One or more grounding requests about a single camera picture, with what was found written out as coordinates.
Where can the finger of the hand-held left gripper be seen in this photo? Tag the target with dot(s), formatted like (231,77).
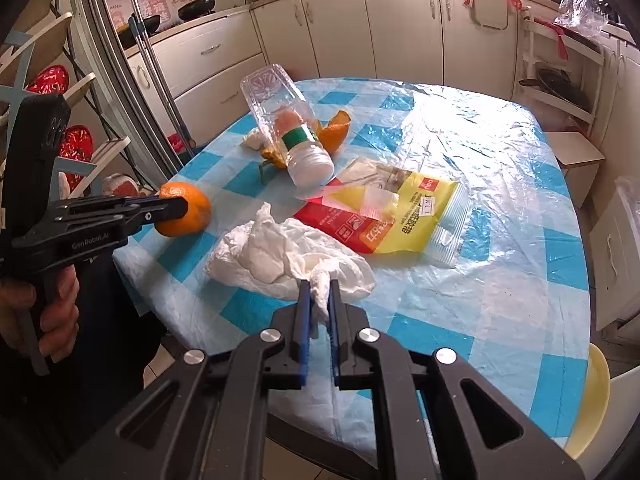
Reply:
(100,207)

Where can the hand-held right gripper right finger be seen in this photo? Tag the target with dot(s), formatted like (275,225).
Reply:
(336,340)

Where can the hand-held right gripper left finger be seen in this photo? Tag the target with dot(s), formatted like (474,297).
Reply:
(302,340)

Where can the orange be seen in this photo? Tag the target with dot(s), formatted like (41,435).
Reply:
(192,210)

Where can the yellow basin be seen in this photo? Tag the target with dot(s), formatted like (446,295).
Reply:
(592,400)

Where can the red trash bin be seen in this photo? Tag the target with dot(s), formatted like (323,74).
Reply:
(176,142)

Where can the person's left hand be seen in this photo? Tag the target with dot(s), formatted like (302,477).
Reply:
(55,305)

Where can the red decoration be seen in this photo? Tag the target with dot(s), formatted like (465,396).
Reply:
(50,80)
(75,142)

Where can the white blue folding rack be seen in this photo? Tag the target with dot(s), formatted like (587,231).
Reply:
(45,30)

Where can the mop pole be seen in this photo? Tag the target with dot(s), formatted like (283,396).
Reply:
(150,62)

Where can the small clear wrapper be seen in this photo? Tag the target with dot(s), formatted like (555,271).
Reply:
(377,202)

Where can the yellow red zip packet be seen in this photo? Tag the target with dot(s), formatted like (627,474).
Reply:
(410,215)

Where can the table with blue checkered cloth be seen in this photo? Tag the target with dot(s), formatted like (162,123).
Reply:
(475,285)

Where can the person's dark clothing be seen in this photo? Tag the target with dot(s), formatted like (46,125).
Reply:
(100,360)

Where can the black frying pan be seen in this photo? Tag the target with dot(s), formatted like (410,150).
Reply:
(145,24)

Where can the small white tissue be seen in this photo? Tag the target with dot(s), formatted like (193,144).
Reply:
(252,139)

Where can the clear plastic bottle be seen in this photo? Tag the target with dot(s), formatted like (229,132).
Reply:
(280,105)

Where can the black wok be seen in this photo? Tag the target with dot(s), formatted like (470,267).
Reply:
(195,10)

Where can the open white drawer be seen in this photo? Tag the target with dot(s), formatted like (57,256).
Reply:
(612,260)

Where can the white stool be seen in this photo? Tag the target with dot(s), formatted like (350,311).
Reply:
(575,152)

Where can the white kitchen base cabinets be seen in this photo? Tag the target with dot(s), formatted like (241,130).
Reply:
(400,30)

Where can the bundle of clear plastic bags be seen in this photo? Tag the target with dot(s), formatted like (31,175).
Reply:
(627,190)

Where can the white shelf rack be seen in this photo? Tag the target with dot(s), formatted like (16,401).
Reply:
(529,45)

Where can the crumpled clear plastic bag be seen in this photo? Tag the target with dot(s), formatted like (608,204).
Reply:
(582,10)

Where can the grey sliding door frame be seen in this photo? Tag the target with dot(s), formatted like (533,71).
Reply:
(100,35)

